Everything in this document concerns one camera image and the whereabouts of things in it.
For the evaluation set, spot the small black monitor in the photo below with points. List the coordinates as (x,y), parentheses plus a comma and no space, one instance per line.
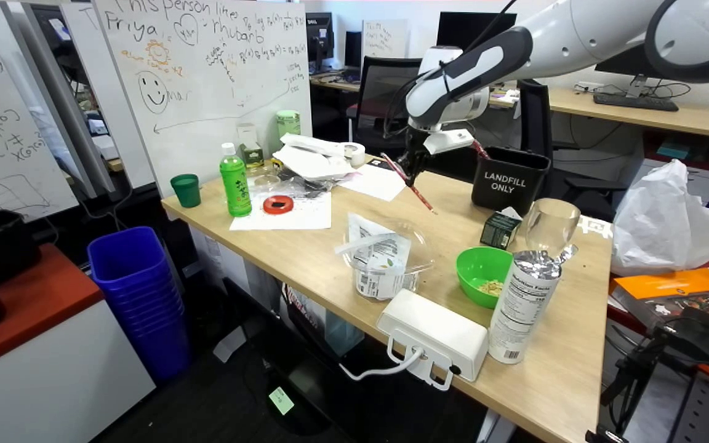
(317,37)

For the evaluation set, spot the large black monitor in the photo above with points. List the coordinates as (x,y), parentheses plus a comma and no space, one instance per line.
(625,69)

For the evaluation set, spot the red straw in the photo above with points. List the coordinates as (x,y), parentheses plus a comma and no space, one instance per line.
(480,150)
(419,196)

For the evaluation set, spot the black storage box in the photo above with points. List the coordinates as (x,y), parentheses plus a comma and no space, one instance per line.
(506,184)

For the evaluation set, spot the white snack bag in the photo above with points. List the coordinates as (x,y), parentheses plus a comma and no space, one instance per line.
(380,267)

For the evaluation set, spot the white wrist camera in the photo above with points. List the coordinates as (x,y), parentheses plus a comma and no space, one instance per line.
(448,140)

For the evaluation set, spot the stack of blue bins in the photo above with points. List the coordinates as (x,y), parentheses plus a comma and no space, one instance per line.
(147,310)

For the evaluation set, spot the red tape roll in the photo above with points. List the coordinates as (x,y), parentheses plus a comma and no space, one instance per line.
(266,204)

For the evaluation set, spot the white tape roll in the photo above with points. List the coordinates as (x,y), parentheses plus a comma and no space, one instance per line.
(354,152)

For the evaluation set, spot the pile of white papers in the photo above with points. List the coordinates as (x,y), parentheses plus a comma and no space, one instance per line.
(312,160)

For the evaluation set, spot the clear plastic cup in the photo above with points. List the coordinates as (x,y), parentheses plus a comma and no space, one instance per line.
(547,224)

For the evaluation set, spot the black flat strip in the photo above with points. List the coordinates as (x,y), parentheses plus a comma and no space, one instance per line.
(390,166)

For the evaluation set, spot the white power box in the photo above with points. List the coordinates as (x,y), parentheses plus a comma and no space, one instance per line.
(432,328)

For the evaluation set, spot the small written whiteboard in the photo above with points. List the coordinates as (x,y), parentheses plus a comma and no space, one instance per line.
(385,37)

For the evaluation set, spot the white plastic bag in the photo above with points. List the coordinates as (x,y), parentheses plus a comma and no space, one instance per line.
(666,221)

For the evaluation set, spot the black keyboard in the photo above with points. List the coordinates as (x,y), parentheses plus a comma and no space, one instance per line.
(634,102)

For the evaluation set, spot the small black device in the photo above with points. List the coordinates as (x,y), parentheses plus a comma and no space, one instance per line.
(498,231)

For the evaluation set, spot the green plastic bottle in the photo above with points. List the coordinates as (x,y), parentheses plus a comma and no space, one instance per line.
(235,184)

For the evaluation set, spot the black glossy magazine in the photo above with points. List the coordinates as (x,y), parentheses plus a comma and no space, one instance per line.
(699,324)

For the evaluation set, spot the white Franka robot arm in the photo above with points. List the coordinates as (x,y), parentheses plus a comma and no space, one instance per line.
(576,32)

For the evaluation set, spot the silver labelled canister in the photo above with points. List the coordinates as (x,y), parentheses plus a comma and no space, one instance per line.
(517,310)

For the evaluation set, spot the green plastic bowl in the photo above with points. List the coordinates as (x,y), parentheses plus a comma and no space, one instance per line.
(472,272)

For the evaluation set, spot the long wooden desk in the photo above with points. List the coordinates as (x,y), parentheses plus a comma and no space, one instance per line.
(683,120)

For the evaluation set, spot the clear bottle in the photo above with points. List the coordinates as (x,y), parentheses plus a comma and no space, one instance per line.
(248,148)

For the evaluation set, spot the black high chair back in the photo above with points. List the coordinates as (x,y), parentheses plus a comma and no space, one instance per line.
(538,124)

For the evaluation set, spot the whiteboard with smiley drawing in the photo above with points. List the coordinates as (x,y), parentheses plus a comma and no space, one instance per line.
(208,98)

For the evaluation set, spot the white printed paper sheet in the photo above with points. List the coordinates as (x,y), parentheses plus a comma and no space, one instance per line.
(305,218)

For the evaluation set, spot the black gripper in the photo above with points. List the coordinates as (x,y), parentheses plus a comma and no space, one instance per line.
(424,145)

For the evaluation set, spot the orange book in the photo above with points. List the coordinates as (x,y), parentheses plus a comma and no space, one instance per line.
(666,287)

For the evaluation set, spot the green wipes container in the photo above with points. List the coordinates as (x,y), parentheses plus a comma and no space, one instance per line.
(285,124)

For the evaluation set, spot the green cup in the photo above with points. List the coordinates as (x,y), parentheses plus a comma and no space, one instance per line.
(185,191)

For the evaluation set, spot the black floor plate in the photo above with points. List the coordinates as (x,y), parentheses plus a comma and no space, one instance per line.
(305,376)

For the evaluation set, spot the white cabinet with red top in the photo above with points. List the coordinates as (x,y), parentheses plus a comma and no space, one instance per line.
(43,385)

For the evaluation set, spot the medium black monitor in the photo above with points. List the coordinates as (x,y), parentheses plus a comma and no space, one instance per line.
(460,24)

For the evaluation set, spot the black mesh office chair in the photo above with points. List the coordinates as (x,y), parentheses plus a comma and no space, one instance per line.
(380,98)

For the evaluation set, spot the whiteboard with dense writing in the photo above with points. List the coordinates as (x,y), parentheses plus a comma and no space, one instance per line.
(1,148)

